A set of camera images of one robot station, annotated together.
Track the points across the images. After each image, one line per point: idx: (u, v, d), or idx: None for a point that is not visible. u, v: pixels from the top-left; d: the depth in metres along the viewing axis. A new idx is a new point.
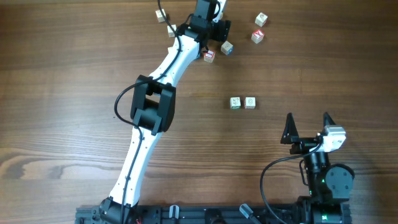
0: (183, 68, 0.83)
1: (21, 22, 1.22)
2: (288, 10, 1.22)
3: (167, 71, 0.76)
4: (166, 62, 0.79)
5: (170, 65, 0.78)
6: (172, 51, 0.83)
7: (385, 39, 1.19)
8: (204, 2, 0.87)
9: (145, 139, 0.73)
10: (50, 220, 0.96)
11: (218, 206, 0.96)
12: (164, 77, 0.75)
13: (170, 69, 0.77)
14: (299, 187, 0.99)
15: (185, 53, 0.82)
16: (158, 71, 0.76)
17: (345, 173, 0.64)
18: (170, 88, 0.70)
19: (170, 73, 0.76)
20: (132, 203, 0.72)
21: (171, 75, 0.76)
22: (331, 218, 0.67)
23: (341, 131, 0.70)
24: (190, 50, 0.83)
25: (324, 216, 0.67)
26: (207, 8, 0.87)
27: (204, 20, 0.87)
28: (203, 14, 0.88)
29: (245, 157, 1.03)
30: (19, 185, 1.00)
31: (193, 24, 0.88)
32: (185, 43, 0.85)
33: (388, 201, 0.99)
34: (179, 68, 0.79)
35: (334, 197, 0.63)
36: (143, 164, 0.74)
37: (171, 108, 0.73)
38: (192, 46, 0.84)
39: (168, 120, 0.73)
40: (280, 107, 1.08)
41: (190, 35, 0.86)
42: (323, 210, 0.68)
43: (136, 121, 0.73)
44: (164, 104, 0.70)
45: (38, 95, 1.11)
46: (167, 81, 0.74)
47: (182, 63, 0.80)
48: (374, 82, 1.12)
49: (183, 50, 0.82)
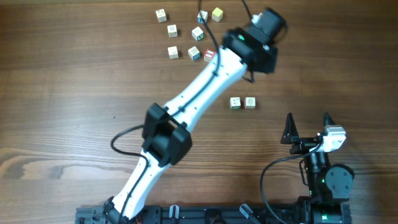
0: (216, 96, 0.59)
1: (20, 22, 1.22)
2: (288, 11, 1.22)
3: (188, 104, 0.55)
4: (192, 87, 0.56)
5: (194, 96, 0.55)
6: (205, 73, 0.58)
7: (385, 39, 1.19)
8: (271, 15, 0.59)
9: (151, 167, 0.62)
10: (50, 220, 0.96)
11: (218, 206, 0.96)
12: (181, 112, 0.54)
13: (193, 101, 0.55)
14: (299, 187, 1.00)
15: (221, 79, 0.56)
16: (177, 102, 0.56)
17: (345, 173, 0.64)
18: (182, 131, 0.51)
19: (191, 107, 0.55)
20: (130, 217, 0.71)
21: (192, 111, 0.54)
22: (331, 218, 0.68)
23: (341, 131, 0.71)
24: (231, 75, 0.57)
25: (324, 216, 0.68)
26: (274, 23, 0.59)
27: (265, 35, 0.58)
28: (265, 27, 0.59)
29: (245, 157, 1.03)
30: (19, 185, 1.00)
31: (249, 35, 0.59)
32: (226, 61, 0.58)
33: (387, 201, 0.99)
34: (207, 101, 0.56)
35: (334, 197, 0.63)
36: (146, 188, 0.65)
37: (185, 149, 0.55)
38: (236, 68, 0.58)
39: (179, 158, 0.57)
40: (280, 107, 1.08)
41: (240, 47, 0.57)
42: (322, 210, 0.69)
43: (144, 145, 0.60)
44: (174, 147, 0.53)
45: (38, 94, 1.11)
46: (183, 119, 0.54)
47: (213, 92, 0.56)
48: (374, 83, 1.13)
49: (219, 74, 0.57)
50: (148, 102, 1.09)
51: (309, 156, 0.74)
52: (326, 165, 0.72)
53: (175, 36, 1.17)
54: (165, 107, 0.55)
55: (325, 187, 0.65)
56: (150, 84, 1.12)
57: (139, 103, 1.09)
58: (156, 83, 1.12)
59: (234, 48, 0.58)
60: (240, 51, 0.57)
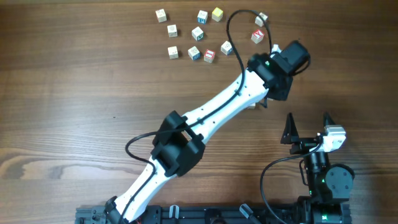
0: (232, 115, 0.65)
1: (21, 22, 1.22)
2: (288, 10, 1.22)
3: (207, 117, 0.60)
4: (213, 102, 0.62)
5: (214, 111, 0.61)
6: (228, 91, 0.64)
7: (385, 39, 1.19)
8: (298, 48, 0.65)
9: (158, 175, 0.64)
10: (50, 220, 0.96)
11: (218, 206, 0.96)
12: (200, 124, 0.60)
13: (212, 116, 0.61)
14: (299, 187, 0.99)
15: (240, 100, 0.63)
16: (197, 113, 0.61)
17: (345, 173, 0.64)
18: (198, 144, 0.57)
19: (210, 121, 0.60)
20: (130, 219, 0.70)
21: (210, 126, 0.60)
22: (331, 218, 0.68)
23: (341, 131, 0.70)
24: (252, 97, 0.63)
25: (324, 216, 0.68)
26: (299, 56, 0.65)
27: (289, 65, 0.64)
28: (290, 58, 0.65)
29: (245, 157, 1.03)
30: (20, 185, 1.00)
31: (273, 62, 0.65)
32: (249, 83, 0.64)
33: (388, 201, 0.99)
34: (225, 118, 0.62)
35: (334, 197, 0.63)
36: (149, 194, 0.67)
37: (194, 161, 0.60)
38: (257, 92, 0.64)
39: (186, 169, 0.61)
40: (280, 107, 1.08)
41: (264, 73, 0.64)
42: (322, 210, 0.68)
43: (153, 152, 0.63)
44: (186, 157, 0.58)
45: (38, 94, 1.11)
46: (200, 131, 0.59)
47: (233, 111, 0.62)
48: (374, 83, 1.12)
49: (241, 96, 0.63)
50: (148, 102, 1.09)
51: (309, 156, 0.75)
52: (326, 165, 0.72)
53: (175, 36, 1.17)
54: (184, 116, 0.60)
55: (325, 187, 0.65)
56: (150, 84, 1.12)
57: (139, 103, 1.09)
58: (156, 83, 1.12)
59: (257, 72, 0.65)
60: (263, 76, 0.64)
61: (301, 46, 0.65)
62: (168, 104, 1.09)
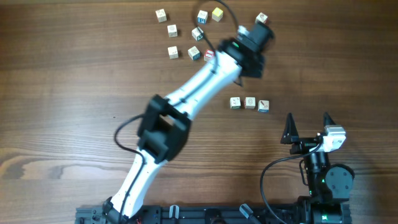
0: (212, 93, 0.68)
1: (21, 22, 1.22)
2: (288, 10, 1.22)
3: (188, 96, 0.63)
4: (193, 83, 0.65)
5: (194, 89, 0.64)
6: (204, 71, 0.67)
7: (385, 38, 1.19)
8: (260, 28, 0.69)
9: (148, 165, 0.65)
10: (50, 220, 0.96)
11: (218, 206, 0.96)
12: (183, 103, 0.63)
13: (193, 94, 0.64)
14: (299, 187, 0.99)
15: (218, 78, 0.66)
16: (178, 94, 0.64)
17: (345, 173, 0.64)
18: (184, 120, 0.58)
19: (191, 99, 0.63)
20: (130, 215, 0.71)
21: (193, 102, 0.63)
22: (331, 218, 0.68)
23: (341, 131, 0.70)
24: (227, 74, 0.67)
25: (324, 216, 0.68)
26: (263, 34, 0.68)
27: (254, 44, 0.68)
28: (254, 37, 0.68)
29: (245, 157, 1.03)
30: (20, 185, 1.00)
31: (240, 43, 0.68)
32: (223, 61, 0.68)
33: (387, 201, 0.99)
34: (205, 96, 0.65)
35: (334, 197, 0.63)
36: (144, 185, 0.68)
37: (182, 140, 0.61)
38: (231, 70, 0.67)
39: (175, 152, 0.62)
40: (280, 107, 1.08)
41: (234, 53, 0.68)
42: (322, 210, 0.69)
43: (139, 143, 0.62)
44: (174, 137, 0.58)
45: (38, 94, 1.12)
46: (185, 109, 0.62)
47: (212, 88, 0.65)
48: (374, 82, 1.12)
49: (217, 73, 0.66)
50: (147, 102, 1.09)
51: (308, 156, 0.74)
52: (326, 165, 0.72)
53: (175, 36, 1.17)
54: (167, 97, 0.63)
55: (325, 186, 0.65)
56: (150, 84, 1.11)
57: (139, 103, 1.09)
58: (156, 83, 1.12)
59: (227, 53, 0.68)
60: (233, 56, 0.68)
61: (263, 25, 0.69)
62: None
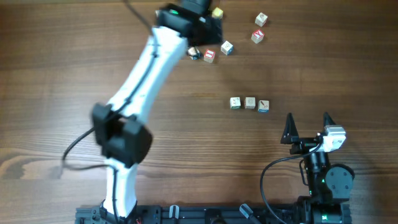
0: (161, 76, 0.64)
1: (21, 22, 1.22)
2: (288, 10, 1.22)
3: (132, 94, 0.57)
4: (134, 78, 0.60)
5: (138, 83, 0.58)
6: (145, 57, 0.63)
7: (385, 38, 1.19)
8: None
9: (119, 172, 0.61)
10: (50, 220, 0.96)
11: (218, 206, 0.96)
12: (128, 104, 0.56)
13: (138, 89, 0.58)
14: (299, 187, 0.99)
15: (161, 61, 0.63)
16: (122, 95, 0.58)
17: (345, 173, 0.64)
18: (134, 123, 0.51)
19: (138, 95, 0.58)
20: (124, 216, 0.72)
21: (140, 99, 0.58)
22: (331, 218, 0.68)
23: (341, 131, 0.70)
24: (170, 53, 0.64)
25: (324, 216, 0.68)
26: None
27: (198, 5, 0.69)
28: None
29: (245, 157, 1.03)
30: (19, 185, 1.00)
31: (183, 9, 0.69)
32: (163, 42, 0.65)
33: (387, 201, 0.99)
34: (152, 85, 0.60)
35: (334, 197, 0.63)
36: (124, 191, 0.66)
37: (144, 140, 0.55)
38: (173, 47, 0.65)
39: (140, 152, 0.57)
40: (280, 107, 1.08)
41: (176, 20, 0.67)
42: (322, 210, 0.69)
43: (103, 151, 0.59)
44: (129, 141, 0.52)
45: (38, 94, 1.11)
46: (132, 111, 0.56)
47: (158, 73, 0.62)
48: (374, 82, 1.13)
49: (160, 56, 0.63)
50: None
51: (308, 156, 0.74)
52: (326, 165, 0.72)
53: None
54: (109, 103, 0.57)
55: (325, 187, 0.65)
56: None
57: None
58: None
59: (170, 22, 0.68)
60: (177, 22, 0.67)
61: None
62: (168, 104, 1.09)
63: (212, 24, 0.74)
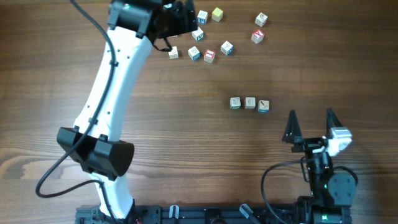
0: (129, 83, 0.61)
1: (21, 22, 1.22)
2: (288, 11, 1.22)
3: (97, 114, 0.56)
4: (96, 95, 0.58)
5: (101, 102, 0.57)
6: (105, 66, 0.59)
7: (384, 39, 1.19)
8: None
9: (106, 182, 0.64)
10: (50, 220, 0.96)
11: (218, 206, 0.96)
12: (95, 125, 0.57)
13: (104, 106, 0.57)
14: (299, 187, 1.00)
15: (122, 71, 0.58)
16: (87, 116, 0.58)
17: (349, 180, 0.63)
18: (105, 145, 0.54)
19: (103, 113, 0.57)
20: (122, 217, 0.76)
21: (106, 117, 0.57)
22: (331, 218, 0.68)
23: (347, 134, 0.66)
24: (132, 58, 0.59)
25: (324, 216, 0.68)
26: None
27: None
28: None
29: (245, 157, 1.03)
30: (20, 185, 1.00)
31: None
32: (122, 45, 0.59)
33: (387, 201, 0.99)
34: (116, 96, 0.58)
35: (336, 203, 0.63)
36: (116, 196, 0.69)
37: (121, 157, 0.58)
38: (134, 49, 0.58)
39: (121, 168, 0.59)
40: (280, 107, 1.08)
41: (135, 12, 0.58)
42: (323, 211, 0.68)
43: (84, 169, 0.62)
44: (105, 162, 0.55)
45: (38, 94, 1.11)
46: (99, 132, 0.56)
47: (122, 83, 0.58)
48: (374, 83, 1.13)
49: (120, 65, 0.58)
50: (148, 102, 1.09)
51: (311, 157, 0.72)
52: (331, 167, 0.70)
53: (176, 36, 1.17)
54: (75, 126, 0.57)
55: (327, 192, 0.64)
56: (150, 84, 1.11)
57: (139, 103, 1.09)
58: (156, 83, 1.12)
59: (125, 16, 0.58)
60: (136, 15, 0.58)
61: None
62: (168, 104, 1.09)
63: (186, 13, 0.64)
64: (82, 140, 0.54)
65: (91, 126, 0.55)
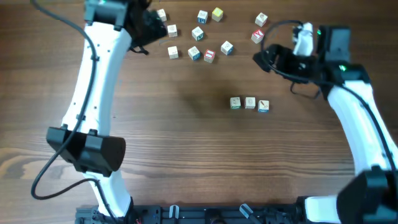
0: (111, 77, 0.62)
1: (21, 22, 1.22)
2: (288, 10, 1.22)
3: (84, 109, 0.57)
4: (80, 91, 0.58)
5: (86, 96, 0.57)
6: (86, 63, 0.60)
7: (385, 38, 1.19)
8: None
9: (102, 180, 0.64)
10: (50, 220, 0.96)
11: (218, 206, 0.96)
12: (83, 121, 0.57)
13: (90, 101, 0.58)
14: (299, 187, 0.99)
15: (104, 64, 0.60)
16: (74, 112, 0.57)
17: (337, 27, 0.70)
18: (96, 140, 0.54)
19: (91, 107, 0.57)
20: (122, 215, 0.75)
21: (93, 111, 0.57)
22: (349, 69, 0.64)
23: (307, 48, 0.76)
24: (113, 51, 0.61)
25: (342, 67, 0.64)
26: None
27: None
28: None
29: (245, 157, 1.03)
30: (20, 185, 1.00)
31: None
32: (101, 40, 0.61)
33: None
34: (101, 89, 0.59)
35: (334, 32, 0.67)
36: (113, 195, 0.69)
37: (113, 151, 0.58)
38: (113, 42, 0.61)
39: (114, 163, 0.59)
40: (280, 107, 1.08)
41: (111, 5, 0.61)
42: (338, 65, 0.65)
43: (77, 168, 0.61)
44: (97, 156, 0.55)
45: (38, 94, 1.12)
46: (89, 127, 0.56)
47: (104, 76, 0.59)
48: (374, 83, 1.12)
49: (101, 59, 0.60)
50: (147, 102, 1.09)
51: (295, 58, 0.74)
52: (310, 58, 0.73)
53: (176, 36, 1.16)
54: (63, 124, 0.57)
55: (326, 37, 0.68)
56: (150, 84, 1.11)
57: (139, 103, 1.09)
58: (156, 83, 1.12)
59: (101, 11, 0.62)
60: (112, 8, 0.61)
61: None
62: (167, 104, 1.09)
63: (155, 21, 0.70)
64: (71, 138, 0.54)
65: (80, 121, 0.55)
